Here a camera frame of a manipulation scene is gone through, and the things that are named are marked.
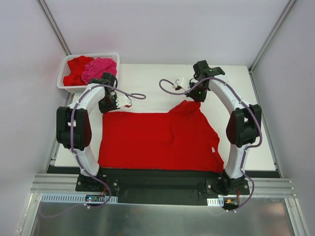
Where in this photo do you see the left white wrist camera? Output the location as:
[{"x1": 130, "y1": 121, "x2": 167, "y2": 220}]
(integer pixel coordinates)
[{"x1": 116, "y1": 94, "x2": 132, "y2": 109}]

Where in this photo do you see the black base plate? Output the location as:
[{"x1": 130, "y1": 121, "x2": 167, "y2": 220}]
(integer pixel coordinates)
[{"x1": 48, "y1": 167, "x2": 250, "y2": 206}]

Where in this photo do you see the aluminium frame post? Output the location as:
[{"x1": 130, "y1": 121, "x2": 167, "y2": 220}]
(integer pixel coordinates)
[
  {"x1": 249, "y1": 0, "x2": 298, "y2": 75},
  {"x1": 36, "y1": 0, "x2": 72, "y2": 56}
]

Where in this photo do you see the white plastic basket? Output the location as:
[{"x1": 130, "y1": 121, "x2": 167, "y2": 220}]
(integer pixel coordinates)
[{"x1": 57, "y1": 53, "x2": 120, "y2": 93}]

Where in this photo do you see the left aluminium frame post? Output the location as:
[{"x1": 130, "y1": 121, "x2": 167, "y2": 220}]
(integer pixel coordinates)
[{"x1": 36, "y1": 0, "x2": 72, "y2": 56}]

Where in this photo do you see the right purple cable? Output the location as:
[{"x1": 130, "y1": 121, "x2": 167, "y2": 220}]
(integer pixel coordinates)
[{"x1": 159, "y1": 77, "x2": 261, "y2": 216}]

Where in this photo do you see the pink t shirt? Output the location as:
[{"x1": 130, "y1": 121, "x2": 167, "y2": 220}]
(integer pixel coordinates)
[{"x1": 81, "y1": 58, "x2": 117, "y2": 85}]

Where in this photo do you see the white cable duct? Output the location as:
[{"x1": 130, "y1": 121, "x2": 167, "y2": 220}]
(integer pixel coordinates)
[
  {"x1": 207, "y1": 197, "x2": 224, "y2": 207},
  {"x1": 41, "y1": 193, "x2": 118, "y2": 204}
]

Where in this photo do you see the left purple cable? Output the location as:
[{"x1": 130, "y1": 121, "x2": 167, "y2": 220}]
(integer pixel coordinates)
[{"x1": 39, "y1": 83, "x2": 147, "y2": 218}]

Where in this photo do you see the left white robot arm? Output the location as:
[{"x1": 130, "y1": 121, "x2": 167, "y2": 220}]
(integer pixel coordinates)
[{"x1": 56, "y1": 73, "x2": 118, "y2": 191}]

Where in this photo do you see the right white cable duct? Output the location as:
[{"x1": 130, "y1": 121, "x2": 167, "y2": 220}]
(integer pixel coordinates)
[{"x1": 207, "y1": 197, "x2": 224, "y2": 207}]

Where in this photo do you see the purple cable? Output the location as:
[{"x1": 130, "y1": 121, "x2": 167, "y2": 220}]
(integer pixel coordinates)
[
  {"x1": 159, "y1": 77, "x2": 261, "y2": 216},
  {"x1": 39, "y1": 83, "x2": 147, "y2": 218}
]

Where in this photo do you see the left white cable duct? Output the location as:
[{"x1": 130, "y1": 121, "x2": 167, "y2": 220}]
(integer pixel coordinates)
[{"x1": 41, "y1": 193, "x2": 118, "y2": 204}]

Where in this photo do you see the right aluminium frame post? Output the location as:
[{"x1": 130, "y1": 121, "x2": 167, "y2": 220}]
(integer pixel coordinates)
[{"x1": 249, "y1": 0, "x2": 298, "y2": 75}]

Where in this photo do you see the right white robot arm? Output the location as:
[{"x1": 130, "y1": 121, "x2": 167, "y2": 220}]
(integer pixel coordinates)
[{"x1": 187, "y1": 60, "x2": 262, "y2": 195}]

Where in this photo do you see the red t shirt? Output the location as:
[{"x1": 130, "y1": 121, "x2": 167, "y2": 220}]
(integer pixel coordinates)
[
  {"x1": 63, "y1": 56, "x2": 94, "y2": 86},
  {"x1": 98, "y1": 101, "x2": 224, "y2": 173}
]

